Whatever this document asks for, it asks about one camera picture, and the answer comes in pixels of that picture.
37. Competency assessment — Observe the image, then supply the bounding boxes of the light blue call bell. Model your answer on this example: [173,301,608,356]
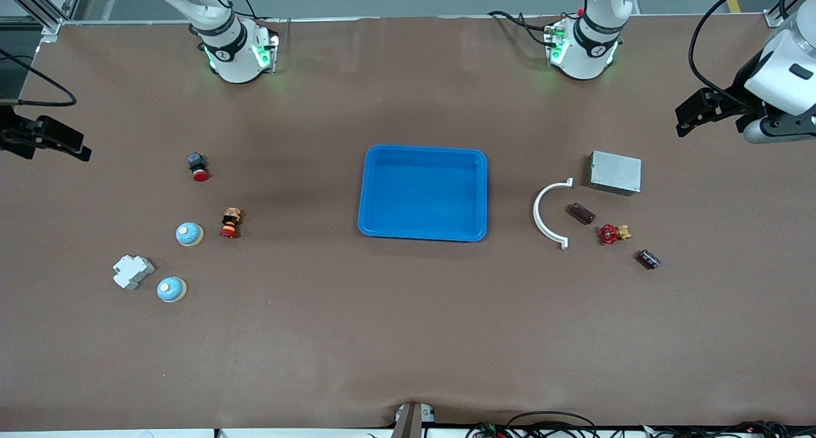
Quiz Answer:
[157,277,187,303]
[175,222,205,247]

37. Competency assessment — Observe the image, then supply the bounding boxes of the grey metal box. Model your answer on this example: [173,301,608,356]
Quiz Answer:
[588,150,643,197]

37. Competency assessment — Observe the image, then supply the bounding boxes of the red button with black base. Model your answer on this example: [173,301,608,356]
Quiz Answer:
[186,152,210,182]

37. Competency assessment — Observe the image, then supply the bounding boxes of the white circuit breaker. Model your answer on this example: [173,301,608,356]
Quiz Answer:
[113,254,156,291]

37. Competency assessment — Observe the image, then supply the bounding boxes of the red and yellow push button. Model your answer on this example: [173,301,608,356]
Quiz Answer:
[220,207,243,239]

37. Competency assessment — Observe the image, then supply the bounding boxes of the white curved pipe clamp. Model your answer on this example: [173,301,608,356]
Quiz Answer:
[532,178,574,251]

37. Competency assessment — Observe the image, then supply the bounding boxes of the blue plastic tray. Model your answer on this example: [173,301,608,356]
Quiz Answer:
[357,145,489,243]

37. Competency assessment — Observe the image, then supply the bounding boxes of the aluminium frame profile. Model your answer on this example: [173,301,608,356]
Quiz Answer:
[0,0,87,43]
[765,0,805,28]

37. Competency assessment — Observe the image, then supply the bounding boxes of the red handled brass valve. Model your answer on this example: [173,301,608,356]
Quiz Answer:
[598,223,632,245]

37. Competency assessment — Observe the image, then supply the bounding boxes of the black base cables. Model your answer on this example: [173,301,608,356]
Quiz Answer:
[488,10,555,47]

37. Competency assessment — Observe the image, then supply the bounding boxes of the tangled cable bundle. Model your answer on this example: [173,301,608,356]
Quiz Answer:
[647,421,816,438]

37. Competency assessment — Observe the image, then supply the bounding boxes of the black cable loop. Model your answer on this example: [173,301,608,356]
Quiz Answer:
[506,411,600,438]

